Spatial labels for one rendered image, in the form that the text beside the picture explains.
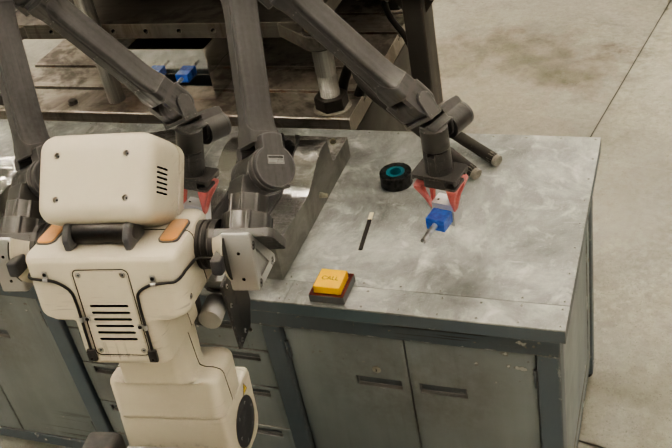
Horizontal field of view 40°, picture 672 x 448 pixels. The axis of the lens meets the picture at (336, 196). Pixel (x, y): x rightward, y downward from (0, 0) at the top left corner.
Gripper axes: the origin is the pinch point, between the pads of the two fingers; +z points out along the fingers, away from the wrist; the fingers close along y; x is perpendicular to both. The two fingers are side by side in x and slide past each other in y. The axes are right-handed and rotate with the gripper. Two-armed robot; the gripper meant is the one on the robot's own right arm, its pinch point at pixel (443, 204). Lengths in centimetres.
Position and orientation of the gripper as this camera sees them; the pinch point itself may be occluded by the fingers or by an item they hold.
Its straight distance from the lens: 195.8
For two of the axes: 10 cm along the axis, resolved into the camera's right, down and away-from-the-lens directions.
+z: 1.7, 8.0, 5.7
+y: -8.5, -1.7, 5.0
